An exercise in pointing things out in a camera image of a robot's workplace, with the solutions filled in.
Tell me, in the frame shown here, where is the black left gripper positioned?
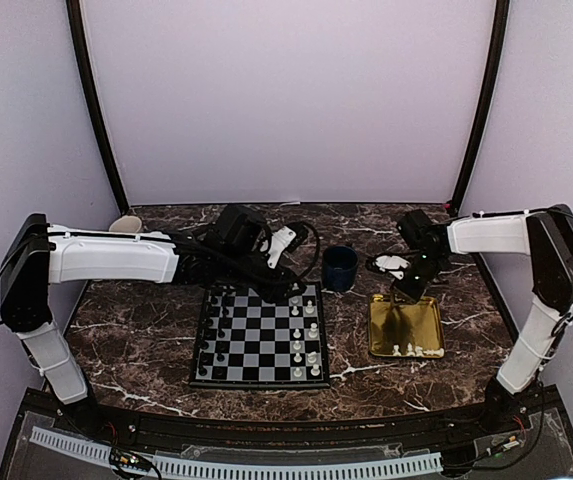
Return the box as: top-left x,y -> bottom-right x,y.
219,249 -> 307,304

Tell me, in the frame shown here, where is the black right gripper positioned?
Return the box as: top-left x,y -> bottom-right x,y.
391,250 -> 449,305

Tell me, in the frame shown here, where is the black and white chessboard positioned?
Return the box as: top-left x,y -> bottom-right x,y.
189,282 -> 330,390

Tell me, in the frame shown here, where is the white chess king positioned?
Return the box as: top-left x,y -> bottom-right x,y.
308,323 -> 319,339

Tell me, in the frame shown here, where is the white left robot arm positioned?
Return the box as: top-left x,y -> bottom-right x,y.
0,206 -> 307,436

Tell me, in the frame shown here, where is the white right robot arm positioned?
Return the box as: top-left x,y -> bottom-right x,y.
392,204 -> 573,395

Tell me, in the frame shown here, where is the white chess piece on tray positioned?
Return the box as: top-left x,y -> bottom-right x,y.
392,344 -> 445,359

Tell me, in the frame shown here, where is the gold metal tray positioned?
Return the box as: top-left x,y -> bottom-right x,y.
368,294 -> 445,358

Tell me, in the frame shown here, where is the dark blue enamel mug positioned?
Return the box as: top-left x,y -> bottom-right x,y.
322,245 -> 359,293

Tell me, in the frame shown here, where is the grey ceramic cup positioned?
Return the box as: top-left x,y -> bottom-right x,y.
109,215 -> 143,233

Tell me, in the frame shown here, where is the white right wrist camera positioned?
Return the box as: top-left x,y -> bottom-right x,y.
366,254 -> 410,280

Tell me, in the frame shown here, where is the black front rail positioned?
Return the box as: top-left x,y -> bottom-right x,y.
15,387 -> 567,454

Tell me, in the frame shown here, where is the white perforated cable duct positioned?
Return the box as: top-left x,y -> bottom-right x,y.
29,426 -> 443,479

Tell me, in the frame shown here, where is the black right frame post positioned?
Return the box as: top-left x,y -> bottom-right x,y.
447,0 -> 510,217

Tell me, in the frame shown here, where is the black frame post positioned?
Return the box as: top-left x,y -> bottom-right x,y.
65,0 -> 130,214
447,0 -> 510,217

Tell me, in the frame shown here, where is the black left frame post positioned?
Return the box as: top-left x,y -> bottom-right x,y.
65,0 -> 130,214

